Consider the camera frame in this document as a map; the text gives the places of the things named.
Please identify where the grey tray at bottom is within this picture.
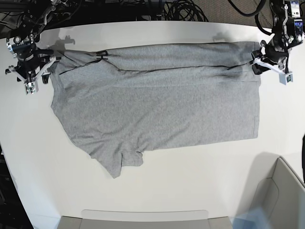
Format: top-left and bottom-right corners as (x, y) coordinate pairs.
(57, 209), (233, 229)

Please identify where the grey T-shirt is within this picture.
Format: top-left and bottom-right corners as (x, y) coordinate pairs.
(51, 42), (261, 178)

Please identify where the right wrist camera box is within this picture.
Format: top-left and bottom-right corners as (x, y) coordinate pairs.
(24, 81), (39, 94)

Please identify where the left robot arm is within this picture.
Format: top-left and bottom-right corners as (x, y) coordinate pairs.
(51, 0), (303, 89)

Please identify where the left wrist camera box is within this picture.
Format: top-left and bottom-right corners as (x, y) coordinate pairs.
(279, 72), (293, 85)

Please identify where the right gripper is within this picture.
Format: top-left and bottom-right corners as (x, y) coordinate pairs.
(6, 35), (62, 84)

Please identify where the grey bin at right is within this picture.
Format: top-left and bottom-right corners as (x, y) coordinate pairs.
(247, 157), (305, 229)

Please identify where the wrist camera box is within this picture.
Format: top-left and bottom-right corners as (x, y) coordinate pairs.
(279, 72), (293, 85)
(24, 81), (39, 94)

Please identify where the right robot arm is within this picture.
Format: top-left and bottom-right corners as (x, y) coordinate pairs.
(6, 0), (63, 71)

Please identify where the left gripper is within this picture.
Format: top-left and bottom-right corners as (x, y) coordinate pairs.
(251, 40), (289, 75)

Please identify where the coiled black cable bundle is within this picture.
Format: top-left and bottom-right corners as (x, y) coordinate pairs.
(162, 0), (210, 22)

